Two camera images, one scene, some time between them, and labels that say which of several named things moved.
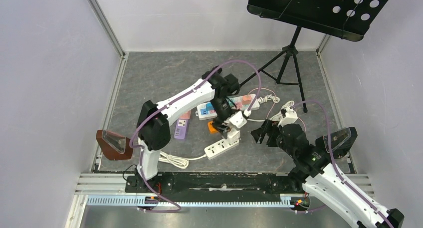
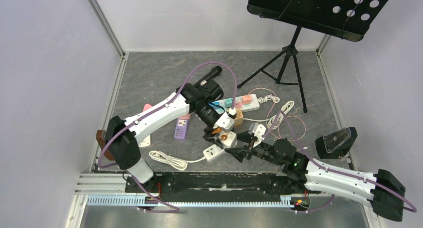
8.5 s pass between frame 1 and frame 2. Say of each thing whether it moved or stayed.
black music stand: stayed
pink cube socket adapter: stayed
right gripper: moved
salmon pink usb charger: stayed
